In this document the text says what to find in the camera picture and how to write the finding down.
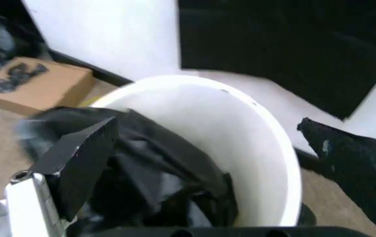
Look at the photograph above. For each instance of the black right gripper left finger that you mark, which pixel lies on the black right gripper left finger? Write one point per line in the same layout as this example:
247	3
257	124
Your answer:
85	158

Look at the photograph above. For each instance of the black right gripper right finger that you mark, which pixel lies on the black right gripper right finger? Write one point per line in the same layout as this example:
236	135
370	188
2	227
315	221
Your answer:
356	172

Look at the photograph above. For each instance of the black plastic garbage bag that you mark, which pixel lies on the black plastic garbage bag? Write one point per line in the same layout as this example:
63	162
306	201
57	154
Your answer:
161	177

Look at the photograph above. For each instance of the white round trash bin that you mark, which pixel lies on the white round trash bin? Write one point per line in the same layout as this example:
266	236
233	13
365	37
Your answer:
227	138

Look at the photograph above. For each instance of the brown cardboard box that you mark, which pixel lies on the brown cardboard box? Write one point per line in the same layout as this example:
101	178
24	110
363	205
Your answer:
36	86

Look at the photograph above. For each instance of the black baseboard strip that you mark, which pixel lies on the black baseboard strip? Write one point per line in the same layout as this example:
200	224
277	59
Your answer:
85	66

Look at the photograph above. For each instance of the dark cluttered pile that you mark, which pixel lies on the dark cluttered pile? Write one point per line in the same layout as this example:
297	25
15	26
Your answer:
3	42

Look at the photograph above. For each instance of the black rectangular panel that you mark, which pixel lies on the black rectangular panel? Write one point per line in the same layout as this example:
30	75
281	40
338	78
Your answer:
283	49

